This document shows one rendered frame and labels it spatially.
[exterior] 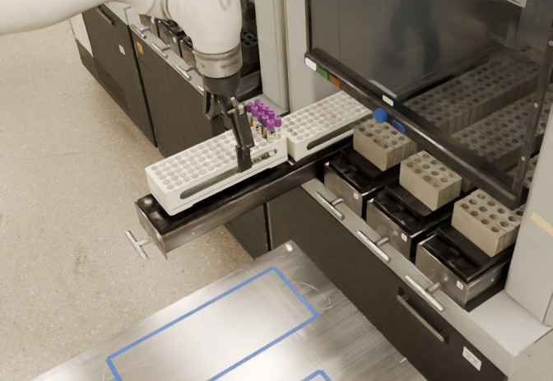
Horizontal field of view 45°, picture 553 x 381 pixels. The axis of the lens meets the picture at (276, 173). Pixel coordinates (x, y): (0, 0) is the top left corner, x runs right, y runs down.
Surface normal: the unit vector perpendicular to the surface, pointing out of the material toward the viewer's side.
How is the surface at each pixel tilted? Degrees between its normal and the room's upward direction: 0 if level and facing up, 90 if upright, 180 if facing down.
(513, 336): 0
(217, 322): 0
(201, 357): 0
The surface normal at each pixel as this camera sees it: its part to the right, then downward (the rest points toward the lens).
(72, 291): -0.06, -0.75
